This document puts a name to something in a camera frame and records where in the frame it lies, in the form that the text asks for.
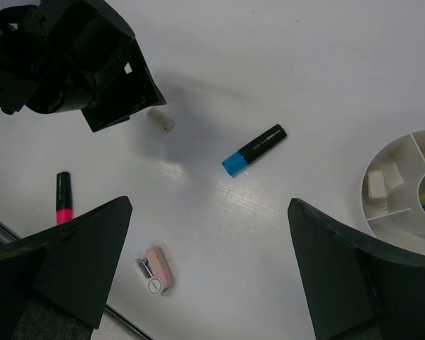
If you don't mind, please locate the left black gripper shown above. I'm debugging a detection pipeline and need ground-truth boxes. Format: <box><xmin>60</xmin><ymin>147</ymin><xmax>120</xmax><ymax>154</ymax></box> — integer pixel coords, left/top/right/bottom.
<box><xmin>0</xmin><ymin>1</ymin><xmax>166</xmax><ymax>132</ymax></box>

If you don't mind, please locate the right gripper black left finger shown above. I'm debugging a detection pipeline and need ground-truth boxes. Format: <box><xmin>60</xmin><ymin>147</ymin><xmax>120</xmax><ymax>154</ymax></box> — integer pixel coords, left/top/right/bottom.
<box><xmin>0</xmin><ymin>196</ymin><xmax>132</xmax><ymax>339</ymax></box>

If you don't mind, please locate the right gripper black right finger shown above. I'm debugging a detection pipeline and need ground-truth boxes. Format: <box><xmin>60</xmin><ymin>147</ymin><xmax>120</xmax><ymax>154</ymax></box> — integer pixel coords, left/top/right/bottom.
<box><xmin>288</xmin><ymin>198</ymin><xmax>425</xmax><ymax>339</ymax></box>

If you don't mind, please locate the small yellow eraser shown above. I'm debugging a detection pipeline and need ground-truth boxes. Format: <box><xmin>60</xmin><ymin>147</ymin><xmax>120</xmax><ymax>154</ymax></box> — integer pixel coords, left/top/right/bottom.
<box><xmin>367</xmin><ymin>169</ymin><xmax>388</xmax><ymax>200</ymax></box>

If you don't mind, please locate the pink black highlighter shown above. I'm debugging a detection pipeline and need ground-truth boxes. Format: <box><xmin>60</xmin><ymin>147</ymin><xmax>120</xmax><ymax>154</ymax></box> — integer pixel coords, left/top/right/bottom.
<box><xmin>56</xmin><ymin>171</ymin><xmax>73</xmax><ymax>225</ymax></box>

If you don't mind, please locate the white round divided container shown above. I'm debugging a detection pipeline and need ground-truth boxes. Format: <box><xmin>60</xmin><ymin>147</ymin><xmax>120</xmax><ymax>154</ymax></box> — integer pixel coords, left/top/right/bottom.
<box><xmin>361</xmin><ymin>130</ymin><xmax>425</xmax><ymax>255</ymax></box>

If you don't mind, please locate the beige eraser block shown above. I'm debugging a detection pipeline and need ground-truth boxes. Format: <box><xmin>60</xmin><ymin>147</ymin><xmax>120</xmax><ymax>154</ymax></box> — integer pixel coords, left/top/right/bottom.
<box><xmin>146</xmin><ymin>108</ymin><xmax>175</xmax><ymax>133</ymax></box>

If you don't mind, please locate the blue black highlighter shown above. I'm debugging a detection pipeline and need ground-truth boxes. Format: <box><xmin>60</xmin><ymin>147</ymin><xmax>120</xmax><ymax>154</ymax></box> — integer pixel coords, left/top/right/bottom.
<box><xmin>222</xmin><ymin>124</ymin><xmax>288</xmax><ymax>177</ymax></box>

